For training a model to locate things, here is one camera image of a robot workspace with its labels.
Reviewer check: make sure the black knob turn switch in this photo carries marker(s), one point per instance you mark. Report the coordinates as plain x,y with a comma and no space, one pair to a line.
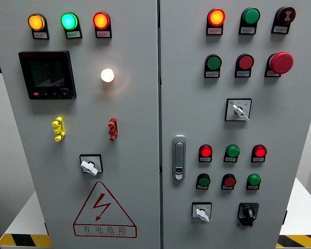
248,212

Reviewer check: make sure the pale grey cabinet door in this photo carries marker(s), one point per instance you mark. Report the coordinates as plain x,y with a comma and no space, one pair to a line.
274,124
134,116

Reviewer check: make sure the silver door lock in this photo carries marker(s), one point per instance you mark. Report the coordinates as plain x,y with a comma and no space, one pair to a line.
179,153

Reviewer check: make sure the small red round lamp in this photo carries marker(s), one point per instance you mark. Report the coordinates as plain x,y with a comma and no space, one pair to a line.
205,151
259,151

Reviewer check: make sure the small label plate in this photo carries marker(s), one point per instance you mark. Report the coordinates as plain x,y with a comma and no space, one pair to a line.
212,74
242,73
252,187
103,34
229,160
247,30
201,187
257,160
271,74
214,30
205,159
280,29
73,34
226,187
40,35

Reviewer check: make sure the white round lamp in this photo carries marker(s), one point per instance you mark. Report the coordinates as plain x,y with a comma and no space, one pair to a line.
107,75

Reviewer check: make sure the small green push button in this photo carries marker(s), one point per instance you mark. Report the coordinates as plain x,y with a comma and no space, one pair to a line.
204,181

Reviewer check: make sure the small green round lamp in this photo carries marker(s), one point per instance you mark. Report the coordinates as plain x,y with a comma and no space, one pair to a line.
232,151
254,179

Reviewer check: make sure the large green push button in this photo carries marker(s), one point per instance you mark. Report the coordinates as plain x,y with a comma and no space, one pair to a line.
213,62

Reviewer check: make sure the small red push button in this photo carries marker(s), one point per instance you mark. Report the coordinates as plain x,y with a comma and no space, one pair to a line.
229,181

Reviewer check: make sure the large red push button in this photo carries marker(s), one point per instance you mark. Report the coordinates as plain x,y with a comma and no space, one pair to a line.
245,62

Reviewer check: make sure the red warning triangle sticker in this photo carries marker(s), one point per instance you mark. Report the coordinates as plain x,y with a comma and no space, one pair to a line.
105,230

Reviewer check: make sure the large red round lamp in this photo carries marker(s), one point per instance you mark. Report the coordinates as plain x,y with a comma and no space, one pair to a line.
101,20
216,17

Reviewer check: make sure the black display meter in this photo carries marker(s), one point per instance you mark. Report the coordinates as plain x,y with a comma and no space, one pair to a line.
47,75

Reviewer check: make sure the large green round lamp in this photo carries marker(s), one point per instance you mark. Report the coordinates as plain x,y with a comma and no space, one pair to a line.
251,16
69,21

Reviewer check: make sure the large red stop button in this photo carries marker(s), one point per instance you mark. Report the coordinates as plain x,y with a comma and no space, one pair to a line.
281,63

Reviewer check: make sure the large yellow round lamp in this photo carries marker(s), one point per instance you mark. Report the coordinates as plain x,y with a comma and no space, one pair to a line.
36,22

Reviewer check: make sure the dark red round buzzer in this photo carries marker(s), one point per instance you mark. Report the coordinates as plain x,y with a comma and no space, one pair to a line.
286,15

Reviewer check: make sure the black yellow striped tape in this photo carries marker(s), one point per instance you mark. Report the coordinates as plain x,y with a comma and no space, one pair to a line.
300,241
23,240

